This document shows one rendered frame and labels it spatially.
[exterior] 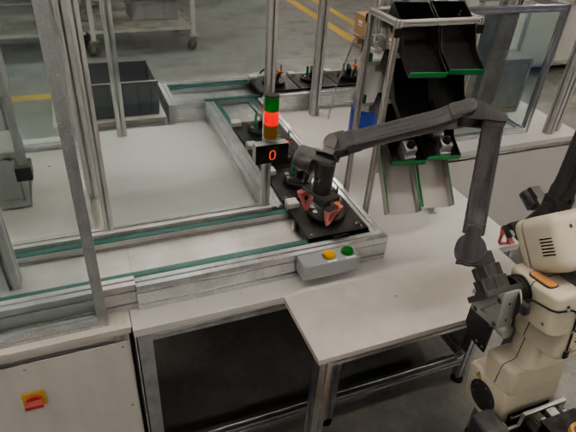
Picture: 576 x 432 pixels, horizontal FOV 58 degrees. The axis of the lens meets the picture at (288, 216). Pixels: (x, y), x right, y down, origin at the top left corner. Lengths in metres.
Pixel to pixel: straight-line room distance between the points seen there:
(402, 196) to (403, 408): 1.06
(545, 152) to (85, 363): 2.62
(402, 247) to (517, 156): 1.30
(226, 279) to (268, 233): 0.29
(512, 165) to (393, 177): 1.27
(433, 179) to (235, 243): 0.81
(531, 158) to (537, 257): 1.83
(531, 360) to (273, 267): 0.82
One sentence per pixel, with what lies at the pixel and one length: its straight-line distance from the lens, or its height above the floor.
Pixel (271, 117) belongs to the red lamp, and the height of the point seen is 1.34.
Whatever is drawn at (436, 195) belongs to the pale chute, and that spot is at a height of 1.02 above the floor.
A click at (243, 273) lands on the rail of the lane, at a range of 1.75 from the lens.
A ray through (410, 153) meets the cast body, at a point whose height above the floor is 1.24.
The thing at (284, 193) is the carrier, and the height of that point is 0.97.
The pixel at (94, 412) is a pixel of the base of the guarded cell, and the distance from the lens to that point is 1.98.
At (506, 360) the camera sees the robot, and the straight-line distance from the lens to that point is 1.71.
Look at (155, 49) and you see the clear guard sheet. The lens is 1.67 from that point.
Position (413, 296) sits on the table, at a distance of 1.86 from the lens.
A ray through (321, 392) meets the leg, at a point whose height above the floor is 0.68.
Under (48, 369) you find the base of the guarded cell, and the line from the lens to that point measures 1.79.
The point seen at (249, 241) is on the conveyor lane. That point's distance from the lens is 1.90.
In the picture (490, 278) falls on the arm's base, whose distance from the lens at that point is 1.42.
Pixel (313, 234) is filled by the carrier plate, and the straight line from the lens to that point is 1.86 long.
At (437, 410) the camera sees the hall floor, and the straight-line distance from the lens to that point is 2.68.
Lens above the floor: 2.07
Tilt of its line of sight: 35 degrees down
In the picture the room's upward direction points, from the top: 4 degrees clockwise
